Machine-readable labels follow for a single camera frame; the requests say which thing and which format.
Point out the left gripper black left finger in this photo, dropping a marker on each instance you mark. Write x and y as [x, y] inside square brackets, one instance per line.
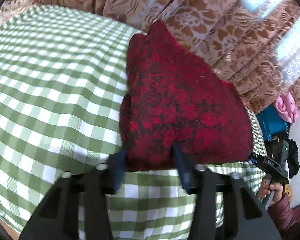
[56, 217]

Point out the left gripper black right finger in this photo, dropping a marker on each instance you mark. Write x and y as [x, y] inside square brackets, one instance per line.
[226, 208]

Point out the red black knit garment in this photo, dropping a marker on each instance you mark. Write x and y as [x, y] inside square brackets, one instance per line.
[173, 97]

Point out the person's right hand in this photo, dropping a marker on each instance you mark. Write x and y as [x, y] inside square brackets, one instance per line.
[266, 189]

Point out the blue folded cloth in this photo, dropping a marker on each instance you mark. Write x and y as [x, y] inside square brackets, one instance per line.
[271, 123]

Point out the maroon puffer right sleeve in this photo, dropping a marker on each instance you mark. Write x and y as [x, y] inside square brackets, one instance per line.
[286, 219]

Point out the pink cloth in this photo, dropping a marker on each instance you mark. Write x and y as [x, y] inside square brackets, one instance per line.
[286, 108]

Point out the brown floral curtain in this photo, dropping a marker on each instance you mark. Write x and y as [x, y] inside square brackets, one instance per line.
[255, 44]

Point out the green white checkered bedsheet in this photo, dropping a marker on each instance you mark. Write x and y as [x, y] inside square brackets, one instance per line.
[62, 81]

